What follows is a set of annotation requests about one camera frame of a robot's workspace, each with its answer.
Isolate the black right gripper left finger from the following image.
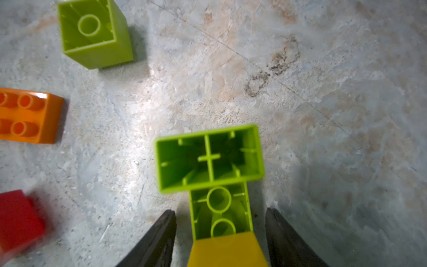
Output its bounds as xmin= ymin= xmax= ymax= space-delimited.
xmin=118 ymin=210 xmax=177 ymax=267

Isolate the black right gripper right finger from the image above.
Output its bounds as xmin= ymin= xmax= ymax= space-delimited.
xmin=265 ymin=208 xmax=327 ymax=267

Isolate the long green lego brick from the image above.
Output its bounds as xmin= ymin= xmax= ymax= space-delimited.
xmin=189 ymin=182 xmax=254 ymax=241

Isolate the green hollow lego brick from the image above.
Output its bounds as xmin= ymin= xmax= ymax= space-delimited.
xmin=57 ymin=0 xmax=133 ymax=70

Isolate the green square lego brick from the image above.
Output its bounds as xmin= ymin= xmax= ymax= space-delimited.
xmin=154 ymin=124 xmax=265 ymax=194

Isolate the orange long lego brick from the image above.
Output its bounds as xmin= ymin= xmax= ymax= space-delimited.
xmin=1 ymin=88 xmax=64 ymax=144

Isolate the red lego brick left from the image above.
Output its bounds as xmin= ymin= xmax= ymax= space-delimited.
xmin=1 ymin=190 xmax=45 ymax=264

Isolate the yellow lego brick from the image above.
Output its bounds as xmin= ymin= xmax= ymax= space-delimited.
xmin=187 ymin=232 xmax=268 ymax=267

